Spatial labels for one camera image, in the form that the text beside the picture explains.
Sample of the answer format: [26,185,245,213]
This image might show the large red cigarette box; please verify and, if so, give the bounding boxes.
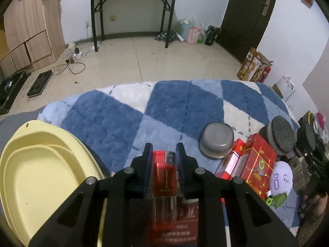
[230,133,277,200]

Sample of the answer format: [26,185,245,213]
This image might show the red white cigarette pack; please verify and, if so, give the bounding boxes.
[215,138,245,179]

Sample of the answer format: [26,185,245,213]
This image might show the red silver cigarette pack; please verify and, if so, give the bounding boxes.
[147,199,198,246]

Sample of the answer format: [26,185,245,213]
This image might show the grey upturned metal bowl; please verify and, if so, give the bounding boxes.
[199,122,234,159]

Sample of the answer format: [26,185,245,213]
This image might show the red transparent lighter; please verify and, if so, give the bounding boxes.
[152,150,177,231]

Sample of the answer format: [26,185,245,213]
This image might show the purple plush eggplant toy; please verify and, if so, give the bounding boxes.
[265,161,293,209]

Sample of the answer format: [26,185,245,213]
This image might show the white paper bag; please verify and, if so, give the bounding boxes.
[272,76,296,102]

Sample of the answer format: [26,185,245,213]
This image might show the yellow plastic basin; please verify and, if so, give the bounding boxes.
[1,120,104,246]

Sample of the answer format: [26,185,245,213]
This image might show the red fire extinguisher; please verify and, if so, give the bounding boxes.
[257,61,274,83]

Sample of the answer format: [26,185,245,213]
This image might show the brown printed cardboard box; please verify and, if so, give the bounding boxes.
[236,47,270,82]

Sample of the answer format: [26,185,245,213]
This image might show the blue white checkered rug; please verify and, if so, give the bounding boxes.
[37,79,302,229]

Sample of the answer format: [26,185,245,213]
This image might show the grey bed sheet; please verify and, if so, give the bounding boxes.
[0,106,45,153]

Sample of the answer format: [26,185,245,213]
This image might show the black foam tray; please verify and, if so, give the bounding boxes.
[27,70,53,98]

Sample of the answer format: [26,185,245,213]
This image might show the black open equipment case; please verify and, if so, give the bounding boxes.
[0,70,31,115]

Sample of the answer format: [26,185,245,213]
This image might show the dark brown door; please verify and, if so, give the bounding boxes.
[216,0,276,63]

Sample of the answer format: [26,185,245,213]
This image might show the pink snack bag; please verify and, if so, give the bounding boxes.
[187,27,201,44]

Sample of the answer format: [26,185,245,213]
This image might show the wooden wardrobe cabinet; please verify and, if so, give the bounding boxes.
[1,0,65,77]

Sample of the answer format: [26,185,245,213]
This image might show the black folding table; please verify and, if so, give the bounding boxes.
[90,0,176,51]

